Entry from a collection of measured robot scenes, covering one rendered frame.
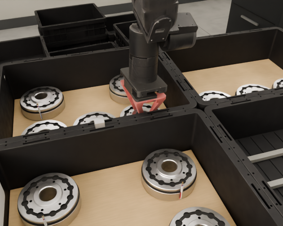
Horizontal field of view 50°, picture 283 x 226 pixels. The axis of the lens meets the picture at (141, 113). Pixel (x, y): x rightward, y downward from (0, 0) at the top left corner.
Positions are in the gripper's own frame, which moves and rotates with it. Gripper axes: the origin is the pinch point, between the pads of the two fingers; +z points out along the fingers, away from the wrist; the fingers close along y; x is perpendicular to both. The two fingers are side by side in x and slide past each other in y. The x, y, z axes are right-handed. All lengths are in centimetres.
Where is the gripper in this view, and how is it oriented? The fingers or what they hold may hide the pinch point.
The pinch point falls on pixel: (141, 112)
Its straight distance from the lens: 67.4
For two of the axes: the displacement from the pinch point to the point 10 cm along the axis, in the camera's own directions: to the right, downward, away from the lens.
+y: -3.9, -5.5, 7.4
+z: -0.3, 8.1, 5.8
